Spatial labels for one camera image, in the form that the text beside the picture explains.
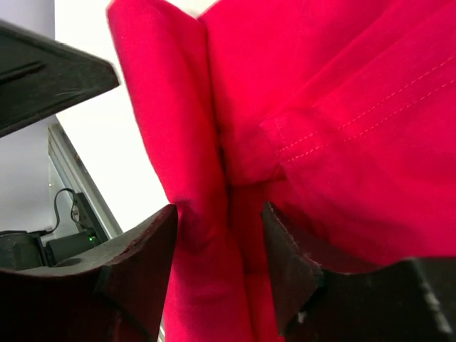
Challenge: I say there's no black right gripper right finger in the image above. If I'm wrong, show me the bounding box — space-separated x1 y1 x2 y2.
261 202 455 341

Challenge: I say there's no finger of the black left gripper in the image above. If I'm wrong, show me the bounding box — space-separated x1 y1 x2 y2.
1 21 120 136

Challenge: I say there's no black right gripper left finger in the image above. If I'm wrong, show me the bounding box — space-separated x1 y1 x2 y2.
1 204 178 341

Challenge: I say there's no crimson red t shirt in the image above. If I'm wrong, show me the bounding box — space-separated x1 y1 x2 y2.
108 1 455 341

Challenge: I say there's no aluminium rail frame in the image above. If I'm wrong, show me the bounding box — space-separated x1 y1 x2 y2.
48 123 122 239

